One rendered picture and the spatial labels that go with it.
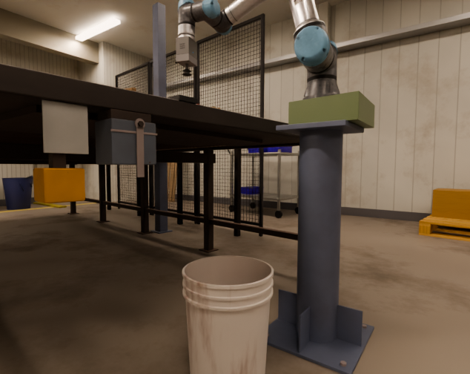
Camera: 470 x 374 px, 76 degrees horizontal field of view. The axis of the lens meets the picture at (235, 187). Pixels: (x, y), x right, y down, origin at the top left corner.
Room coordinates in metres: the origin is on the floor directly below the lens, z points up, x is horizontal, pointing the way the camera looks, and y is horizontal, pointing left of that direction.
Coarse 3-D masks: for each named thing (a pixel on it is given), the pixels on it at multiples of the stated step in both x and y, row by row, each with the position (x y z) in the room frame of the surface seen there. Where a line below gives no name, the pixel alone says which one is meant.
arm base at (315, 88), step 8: (312, 80) 1.20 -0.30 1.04; (320, 80) 1.18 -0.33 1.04; (328, 80) 1.18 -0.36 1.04; (336, 80) 1.20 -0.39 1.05; (312, 88) 1.19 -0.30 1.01; (320, 88) 1.17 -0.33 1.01; (328, 88) 1.18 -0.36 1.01; (336, 88) 1.18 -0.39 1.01; (304, 96) 1.24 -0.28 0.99; (312, 96) 1.18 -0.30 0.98; (320, 96) 1.17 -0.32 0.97
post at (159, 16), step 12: (156, 12) 3.22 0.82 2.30; (156, 24) 3.22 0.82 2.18; (156, 36) 3.22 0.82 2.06; (156, 48) 3.22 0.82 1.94; (156, 60) 3.23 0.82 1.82; (156, 72) 3.23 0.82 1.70; (156, 84) 3.23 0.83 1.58; (156, 168) 3.24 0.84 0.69; (156, 180) 3.24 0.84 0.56; (156, 192) 3.25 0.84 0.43; (156, 204) 3.25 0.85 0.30; (156, 216) 3.25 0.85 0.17; (156, 228) 3.25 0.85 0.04
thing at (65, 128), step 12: (48, 108) 0.70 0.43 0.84; (60, 108) 0.72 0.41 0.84; (72, 108) 0.74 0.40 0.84; (84, 108) 0.76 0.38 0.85; (48, 120) 0.70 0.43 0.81; (60, 120) 0.72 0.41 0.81; (72, 120) 0.74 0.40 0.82; (84, 120) 0.76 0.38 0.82; (48, 132) 0.70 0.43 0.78; (60, 132) 0.72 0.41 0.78; (72, 132) 0.74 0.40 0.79; (84, 132) 0.76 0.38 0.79; (48, 144) 0.70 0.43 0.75; (60, 144) 0.72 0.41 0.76; (72, 144) 0.74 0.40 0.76; (84, 144) 0.76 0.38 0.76
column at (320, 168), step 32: (288, 128) 1.17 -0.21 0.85; (320, 128) 1.14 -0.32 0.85; (352, 128) 1.14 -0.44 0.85; (320, 160) 1.15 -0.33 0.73; (320, 192) 1.15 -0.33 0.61; (320, 224) 1.15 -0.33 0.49; (320, 256) 1.15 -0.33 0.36; (320, 288) 1.15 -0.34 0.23; (288, 320) 1.31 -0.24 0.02; (320, 320) 1.15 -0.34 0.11; (352, 320) 1.15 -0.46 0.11; (288, 352) 1.10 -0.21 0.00; (320, 352) 1.09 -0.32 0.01; (352, 352) 1.09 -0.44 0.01
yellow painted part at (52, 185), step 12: (48, 156) 0.73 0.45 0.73; (60, 156) 0.73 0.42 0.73; (36, 168) 0.70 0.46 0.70; (48, 168) 0.68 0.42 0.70; (60, 168) 0.70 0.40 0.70; (72, 168) 0.71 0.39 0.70; (36, 180) 0.70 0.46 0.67; (48, 180) 0.68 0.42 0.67; (60, 180) 0.69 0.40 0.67; (72, 180) 0.71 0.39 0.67; (84, 180) 0.73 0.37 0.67; (36, 192) 0.70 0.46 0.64; (48, 192) 0.68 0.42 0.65; (60, 192) 0.69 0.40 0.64; (72, 192) 0.71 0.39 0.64; (84, 192) 0.73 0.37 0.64
